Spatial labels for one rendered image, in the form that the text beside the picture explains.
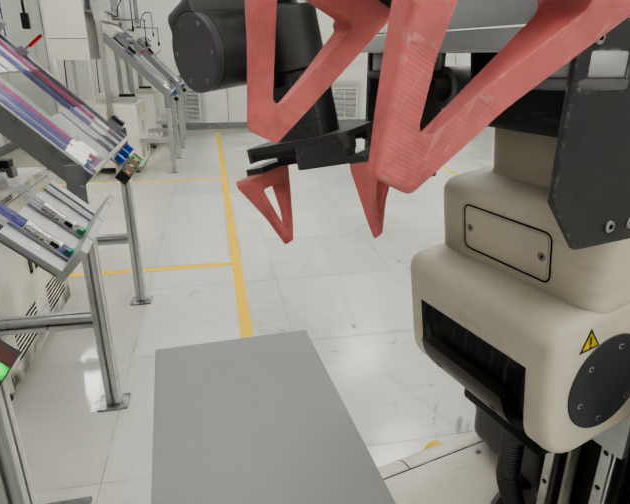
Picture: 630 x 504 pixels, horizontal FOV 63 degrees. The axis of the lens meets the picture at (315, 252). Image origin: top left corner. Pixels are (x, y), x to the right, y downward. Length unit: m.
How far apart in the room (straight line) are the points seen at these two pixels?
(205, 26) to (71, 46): 4.75
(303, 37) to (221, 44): 0.08
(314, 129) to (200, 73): 0.10
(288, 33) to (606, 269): 0.34
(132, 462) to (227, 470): 0.97
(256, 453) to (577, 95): 0.48
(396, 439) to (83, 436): 0.90
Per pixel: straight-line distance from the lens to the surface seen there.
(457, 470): 1.11
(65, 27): 5.15
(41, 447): 1.72
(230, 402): 0.71
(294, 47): 0.45
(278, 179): 0.52
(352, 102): 8.42
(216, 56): 0.40
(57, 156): 1.54
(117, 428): 1.70
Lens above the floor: 1.02
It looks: 21 degrees down
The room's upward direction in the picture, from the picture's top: straight up
